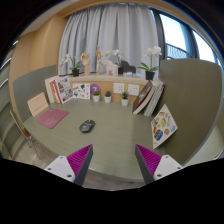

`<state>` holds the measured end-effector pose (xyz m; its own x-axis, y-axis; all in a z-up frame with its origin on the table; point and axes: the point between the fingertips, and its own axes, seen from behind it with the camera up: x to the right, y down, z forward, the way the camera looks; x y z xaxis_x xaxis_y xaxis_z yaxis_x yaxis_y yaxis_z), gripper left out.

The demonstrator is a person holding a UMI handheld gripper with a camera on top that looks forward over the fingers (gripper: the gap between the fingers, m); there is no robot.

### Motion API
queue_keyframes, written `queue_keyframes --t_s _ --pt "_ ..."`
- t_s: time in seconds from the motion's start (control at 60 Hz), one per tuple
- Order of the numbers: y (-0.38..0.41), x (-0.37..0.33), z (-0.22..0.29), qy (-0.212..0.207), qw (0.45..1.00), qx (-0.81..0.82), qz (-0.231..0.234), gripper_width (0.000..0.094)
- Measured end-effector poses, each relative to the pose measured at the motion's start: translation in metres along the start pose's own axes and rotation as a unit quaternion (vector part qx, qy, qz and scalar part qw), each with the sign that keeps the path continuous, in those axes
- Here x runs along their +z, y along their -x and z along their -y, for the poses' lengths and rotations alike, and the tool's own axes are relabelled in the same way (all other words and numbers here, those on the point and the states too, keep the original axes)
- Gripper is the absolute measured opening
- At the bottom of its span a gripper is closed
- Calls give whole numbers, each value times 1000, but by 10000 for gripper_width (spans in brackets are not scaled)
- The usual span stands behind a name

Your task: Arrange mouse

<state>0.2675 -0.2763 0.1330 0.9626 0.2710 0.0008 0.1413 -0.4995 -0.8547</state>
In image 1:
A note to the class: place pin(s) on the wooden hand model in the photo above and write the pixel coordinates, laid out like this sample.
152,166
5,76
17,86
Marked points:
86,61

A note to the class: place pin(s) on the pink mouse pad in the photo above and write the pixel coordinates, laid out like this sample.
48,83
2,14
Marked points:
51,118

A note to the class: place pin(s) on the wooden chair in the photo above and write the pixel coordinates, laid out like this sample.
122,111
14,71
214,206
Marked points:
22,128

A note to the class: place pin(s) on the window with dark frame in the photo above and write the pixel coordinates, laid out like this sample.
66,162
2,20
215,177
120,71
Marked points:
173,33

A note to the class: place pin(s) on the pink horse figure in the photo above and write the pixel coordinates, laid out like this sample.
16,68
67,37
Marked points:
110,66

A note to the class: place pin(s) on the pale peach booklet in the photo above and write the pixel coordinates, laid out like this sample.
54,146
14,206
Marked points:
37,104

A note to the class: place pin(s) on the dark grey computer mouse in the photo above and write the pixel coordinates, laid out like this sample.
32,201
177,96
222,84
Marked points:
87,126

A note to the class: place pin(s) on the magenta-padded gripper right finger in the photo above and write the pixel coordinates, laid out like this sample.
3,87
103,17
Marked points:
148,159

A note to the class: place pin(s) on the wooden artist mannequin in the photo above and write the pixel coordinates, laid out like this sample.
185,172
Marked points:
98,58

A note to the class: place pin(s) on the white orchid in black pot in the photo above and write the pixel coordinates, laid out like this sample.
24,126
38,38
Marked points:
120,70
75,72
150,75

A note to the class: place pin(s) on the small plant in white pot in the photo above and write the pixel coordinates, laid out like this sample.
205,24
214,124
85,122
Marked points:
96,98
124,101
107,99

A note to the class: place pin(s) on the white illustrated sticker card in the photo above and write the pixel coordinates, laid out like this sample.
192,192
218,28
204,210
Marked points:
81,91

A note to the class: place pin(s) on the wooden desk shelf ledge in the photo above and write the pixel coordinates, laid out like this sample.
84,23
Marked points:
106,79

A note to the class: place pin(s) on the purple round number sign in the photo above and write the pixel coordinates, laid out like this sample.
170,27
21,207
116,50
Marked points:
95,87

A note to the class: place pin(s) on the grey-green desk divider panel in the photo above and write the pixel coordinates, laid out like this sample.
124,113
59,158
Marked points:
193,100
31,83

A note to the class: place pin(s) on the white wall socket plate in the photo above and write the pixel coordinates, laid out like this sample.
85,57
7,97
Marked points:
133,90
119,88

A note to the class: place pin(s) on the photo-cover magazine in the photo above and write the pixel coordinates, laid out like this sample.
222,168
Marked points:
65,88

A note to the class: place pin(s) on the black horse figure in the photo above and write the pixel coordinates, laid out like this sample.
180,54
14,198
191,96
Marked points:
128,67

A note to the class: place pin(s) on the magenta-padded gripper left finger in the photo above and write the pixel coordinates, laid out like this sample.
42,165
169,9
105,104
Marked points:
80,160

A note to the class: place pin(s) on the grey curtain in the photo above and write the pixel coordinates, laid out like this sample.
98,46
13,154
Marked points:
113,30

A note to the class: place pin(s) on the colourful food illustration card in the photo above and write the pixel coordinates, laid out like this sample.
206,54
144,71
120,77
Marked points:
163,126

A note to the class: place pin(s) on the red-spined book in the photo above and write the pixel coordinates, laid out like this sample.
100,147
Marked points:
55,93

